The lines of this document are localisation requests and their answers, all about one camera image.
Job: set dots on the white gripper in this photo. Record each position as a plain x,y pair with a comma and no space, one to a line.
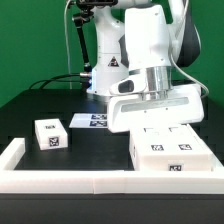
133,106

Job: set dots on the white cabinet door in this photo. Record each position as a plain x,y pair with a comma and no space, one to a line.
153,141
183,140

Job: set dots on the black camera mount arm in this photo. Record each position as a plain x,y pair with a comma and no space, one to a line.
85,16

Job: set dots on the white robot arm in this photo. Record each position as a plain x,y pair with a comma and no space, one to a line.
134,61

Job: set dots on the white base tag plate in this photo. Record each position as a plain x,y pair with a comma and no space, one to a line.
88,120

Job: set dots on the small white cabinet top block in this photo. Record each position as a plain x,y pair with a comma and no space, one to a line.
50,134

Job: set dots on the white cabinet body box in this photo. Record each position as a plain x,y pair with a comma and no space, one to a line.
171,162

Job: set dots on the white U-shaped fence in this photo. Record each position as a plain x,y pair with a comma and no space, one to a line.
102,182

